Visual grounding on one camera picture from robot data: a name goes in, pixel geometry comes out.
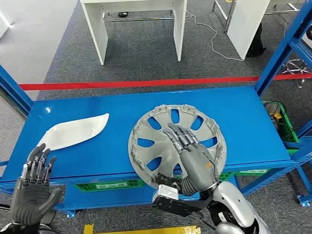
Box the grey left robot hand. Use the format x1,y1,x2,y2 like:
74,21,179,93
10,143,63,227

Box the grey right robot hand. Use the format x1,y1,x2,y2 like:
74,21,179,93
156,123,219,192

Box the grey plastic wheel hubcap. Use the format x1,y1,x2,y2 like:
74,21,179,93
128,104,227,190

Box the white curved plastic part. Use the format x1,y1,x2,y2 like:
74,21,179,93
36,113,110,152

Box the blue metal shelf rack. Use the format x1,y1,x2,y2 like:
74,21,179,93
0,0,312,218

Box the yellow floor tape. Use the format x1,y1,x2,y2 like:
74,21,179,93
83,223,202,234

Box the red floor tape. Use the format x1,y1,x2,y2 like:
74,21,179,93
19,73,312,91

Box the black object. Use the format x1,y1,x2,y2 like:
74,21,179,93
246,23,267,58

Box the white desk panel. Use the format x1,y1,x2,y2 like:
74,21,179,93
227,0,271,60

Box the chrome stool base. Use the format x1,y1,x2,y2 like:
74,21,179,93
283,59,312,89

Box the white desk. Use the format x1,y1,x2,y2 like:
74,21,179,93
80,0,187,66

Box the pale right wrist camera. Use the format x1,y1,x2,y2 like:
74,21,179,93
151,184,208,217

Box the tangled cables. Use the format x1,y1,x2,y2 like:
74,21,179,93
264,100,287,128

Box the white floor cable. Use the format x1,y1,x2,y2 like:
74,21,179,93
185,9,244,62

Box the steel table frame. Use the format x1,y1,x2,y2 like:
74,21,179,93
212,0,301,34

